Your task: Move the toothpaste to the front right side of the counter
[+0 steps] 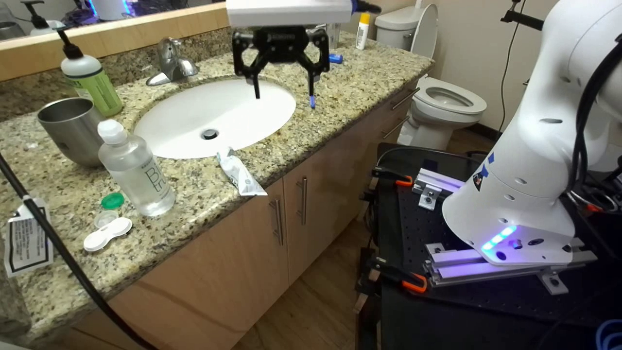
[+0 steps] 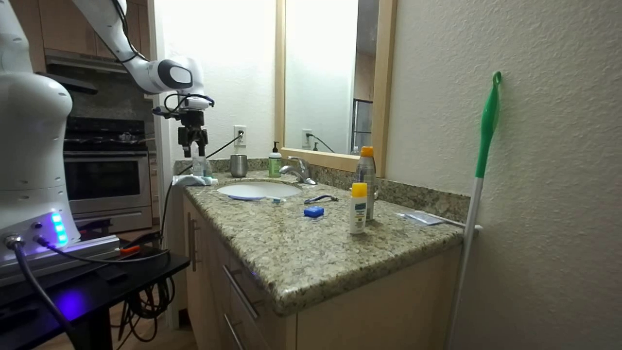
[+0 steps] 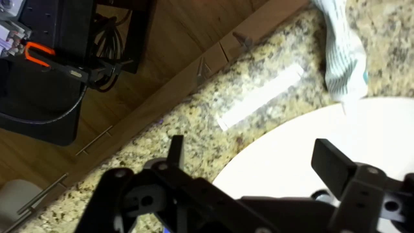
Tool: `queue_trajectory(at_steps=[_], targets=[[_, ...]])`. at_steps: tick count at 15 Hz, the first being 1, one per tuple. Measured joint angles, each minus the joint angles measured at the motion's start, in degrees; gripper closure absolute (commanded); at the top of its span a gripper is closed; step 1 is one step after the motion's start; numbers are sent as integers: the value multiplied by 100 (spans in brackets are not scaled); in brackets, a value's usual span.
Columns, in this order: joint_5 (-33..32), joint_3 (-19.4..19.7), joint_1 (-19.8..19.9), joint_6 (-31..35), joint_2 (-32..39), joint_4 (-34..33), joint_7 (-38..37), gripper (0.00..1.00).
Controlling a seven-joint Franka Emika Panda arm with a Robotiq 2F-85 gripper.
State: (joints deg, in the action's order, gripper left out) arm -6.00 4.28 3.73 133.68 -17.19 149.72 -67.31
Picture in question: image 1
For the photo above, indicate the light wood vanity cabinet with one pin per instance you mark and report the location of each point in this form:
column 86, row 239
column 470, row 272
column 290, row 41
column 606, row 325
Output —
column 220, row 272

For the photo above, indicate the green capped lens case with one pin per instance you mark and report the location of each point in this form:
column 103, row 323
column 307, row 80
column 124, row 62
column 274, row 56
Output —
column 111, row 202

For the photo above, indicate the short aluminium rail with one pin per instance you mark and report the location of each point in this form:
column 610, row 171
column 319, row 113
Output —
column 437, row 181

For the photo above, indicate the clear plastic liquid bottle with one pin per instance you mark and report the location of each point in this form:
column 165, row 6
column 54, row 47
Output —
column 138, row 171

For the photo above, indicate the wood framed mirror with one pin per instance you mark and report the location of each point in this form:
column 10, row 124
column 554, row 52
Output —
column 128, row 35

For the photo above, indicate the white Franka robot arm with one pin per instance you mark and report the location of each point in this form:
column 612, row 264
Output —
column 544, row 142

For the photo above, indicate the black wall bracket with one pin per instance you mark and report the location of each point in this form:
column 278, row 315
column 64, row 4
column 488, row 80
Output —
column 521, row 17

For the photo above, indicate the yellow capped white bottle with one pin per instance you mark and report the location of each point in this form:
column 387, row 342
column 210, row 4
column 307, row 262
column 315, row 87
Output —
column 362, row 31

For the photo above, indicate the white toilet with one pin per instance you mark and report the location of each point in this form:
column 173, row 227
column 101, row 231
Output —
column 447, row 103

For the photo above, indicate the white oval sink basin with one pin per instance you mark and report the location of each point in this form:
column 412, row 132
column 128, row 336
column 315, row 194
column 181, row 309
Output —
column 220, row 119

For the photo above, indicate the small blue object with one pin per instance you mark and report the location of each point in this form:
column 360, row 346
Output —
column 334, row 58

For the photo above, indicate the orange black clamp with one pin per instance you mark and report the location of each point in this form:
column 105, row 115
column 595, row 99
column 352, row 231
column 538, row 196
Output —
column 395, row 177
column 404, row 278

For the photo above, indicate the white contact lens case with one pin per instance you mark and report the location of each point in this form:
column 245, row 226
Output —
column 107, row 233

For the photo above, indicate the stainless steel cup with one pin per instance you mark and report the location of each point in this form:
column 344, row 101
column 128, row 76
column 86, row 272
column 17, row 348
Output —
column 70, row 132

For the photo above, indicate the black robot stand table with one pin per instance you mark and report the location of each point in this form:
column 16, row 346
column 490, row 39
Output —
column 467, row 317

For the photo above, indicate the green soap pump bottle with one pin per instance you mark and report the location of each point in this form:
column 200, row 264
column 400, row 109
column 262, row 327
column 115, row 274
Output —
column 93, row 84

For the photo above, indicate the chrome sink faucet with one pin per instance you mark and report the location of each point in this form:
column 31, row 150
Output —
column 173, row 62

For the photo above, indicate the white toothpaste tube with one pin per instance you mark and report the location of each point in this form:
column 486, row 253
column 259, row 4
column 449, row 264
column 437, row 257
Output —
column 239, row 173

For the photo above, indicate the long aluminium base rail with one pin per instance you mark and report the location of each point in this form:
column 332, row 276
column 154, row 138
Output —
column 478, row 266

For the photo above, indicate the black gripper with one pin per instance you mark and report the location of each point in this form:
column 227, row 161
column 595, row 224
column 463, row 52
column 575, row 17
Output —
column 280, row 45

